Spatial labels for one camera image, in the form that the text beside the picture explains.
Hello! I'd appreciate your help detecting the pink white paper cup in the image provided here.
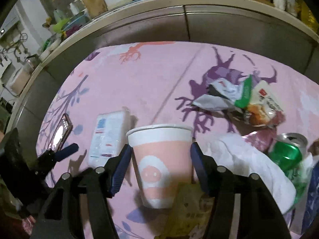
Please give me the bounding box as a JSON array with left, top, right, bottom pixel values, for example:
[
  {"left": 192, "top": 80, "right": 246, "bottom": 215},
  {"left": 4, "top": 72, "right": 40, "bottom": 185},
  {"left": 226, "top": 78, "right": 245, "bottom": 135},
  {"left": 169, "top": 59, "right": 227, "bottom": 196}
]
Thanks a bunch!
[{"left": 127, "top": 124, "right": 192, "bottom": 209}]

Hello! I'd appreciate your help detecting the red foil wrapper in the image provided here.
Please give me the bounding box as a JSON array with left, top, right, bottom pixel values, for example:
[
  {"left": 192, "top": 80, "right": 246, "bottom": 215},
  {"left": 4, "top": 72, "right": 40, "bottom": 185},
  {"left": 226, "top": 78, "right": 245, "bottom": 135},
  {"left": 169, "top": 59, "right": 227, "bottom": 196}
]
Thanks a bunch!
[{"left": 242, "top": 127, "right": 277, "bottom": 153}]

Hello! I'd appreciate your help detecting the green white wrapper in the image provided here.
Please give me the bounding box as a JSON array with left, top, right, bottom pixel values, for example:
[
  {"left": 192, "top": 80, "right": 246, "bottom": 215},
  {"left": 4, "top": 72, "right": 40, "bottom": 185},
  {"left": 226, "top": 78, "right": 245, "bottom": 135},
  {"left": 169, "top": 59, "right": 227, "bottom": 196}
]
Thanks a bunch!
[{"left": 192, "top": 75, "right": 252, "bottom": 112}]

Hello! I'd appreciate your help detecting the white snack bag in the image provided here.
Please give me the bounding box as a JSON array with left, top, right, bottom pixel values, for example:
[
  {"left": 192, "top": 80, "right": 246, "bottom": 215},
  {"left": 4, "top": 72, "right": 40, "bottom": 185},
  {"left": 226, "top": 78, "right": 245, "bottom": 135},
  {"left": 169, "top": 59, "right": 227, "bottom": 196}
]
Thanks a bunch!
[{"left": 243, "top": 80, "right": 286, "bottom": 127}]

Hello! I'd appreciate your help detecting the crushed green soda can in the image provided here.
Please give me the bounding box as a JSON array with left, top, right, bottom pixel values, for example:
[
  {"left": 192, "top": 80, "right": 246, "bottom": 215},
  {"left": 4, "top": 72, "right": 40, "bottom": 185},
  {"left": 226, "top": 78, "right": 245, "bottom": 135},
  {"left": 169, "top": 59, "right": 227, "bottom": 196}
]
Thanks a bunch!
[{"left": 268, "top": 133, "right": 308, "bottom": 173}]

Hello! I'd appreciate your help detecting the blue white milk carton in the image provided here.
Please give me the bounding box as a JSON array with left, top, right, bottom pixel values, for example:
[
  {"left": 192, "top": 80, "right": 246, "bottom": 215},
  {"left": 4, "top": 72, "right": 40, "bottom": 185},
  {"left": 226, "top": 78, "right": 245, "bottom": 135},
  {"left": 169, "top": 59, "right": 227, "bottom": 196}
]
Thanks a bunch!
[{"left": 300, "top": 176, "right": 319, "bottom": 234}]

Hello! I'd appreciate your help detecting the smartphone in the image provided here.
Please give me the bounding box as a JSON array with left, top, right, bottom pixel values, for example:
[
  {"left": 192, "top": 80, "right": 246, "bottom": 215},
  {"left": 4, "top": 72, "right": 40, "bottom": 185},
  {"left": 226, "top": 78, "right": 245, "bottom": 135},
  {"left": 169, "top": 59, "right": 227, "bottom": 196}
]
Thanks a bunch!
[{"left": 48, "top": 113, "right": 73, "bottom": 152}]

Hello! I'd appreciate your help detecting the white plastic bag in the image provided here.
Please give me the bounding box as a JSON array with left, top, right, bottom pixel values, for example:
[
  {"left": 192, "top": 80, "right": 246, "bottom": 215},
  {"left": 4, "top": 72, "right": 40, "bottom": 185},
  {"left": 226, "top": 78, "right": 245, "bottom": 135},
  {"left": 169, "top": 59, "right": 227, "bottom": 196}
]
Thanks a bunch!
[{"left": 209, "top": 133, "right": 297, "bottom": 214}]

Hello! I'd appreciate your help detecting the white tissue pack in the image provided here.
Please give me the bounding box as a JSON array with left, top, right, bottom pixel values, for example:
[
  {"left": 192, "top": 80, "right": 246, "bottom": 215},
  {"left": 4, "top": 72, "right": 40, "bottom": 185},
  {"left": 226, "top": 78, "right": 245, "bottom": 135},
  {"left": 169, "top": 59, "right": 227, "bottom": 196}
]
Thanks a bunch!
[{"left": 88, "top": 107, "right": 131, "bottom": 168}]

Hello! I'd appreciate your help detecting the pink floral tablecloth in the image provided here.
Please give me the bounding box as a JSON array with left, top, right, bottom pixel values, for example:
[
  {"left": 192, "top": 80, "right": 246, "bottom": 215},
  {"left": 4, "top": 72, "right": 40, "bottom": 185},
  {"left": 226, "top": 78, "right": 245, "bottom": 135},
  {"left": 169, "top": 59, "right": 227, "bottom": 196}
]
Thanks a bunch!
[{"left": 35, "top": 40, "right": 319, "bottom": 239}]

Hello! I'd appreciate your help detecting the wooden cutting board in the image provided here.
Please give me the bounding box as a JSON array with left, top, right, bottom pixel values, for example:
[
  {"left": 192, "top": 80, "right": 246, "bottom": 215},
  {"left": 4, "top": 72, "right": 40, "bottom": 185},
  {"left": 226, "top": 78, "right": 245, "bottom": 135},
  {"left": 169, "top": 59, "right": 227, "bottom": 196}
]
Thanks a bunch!
[{"left": 82, "top": 0, "right": 108, "bottom": 19}]

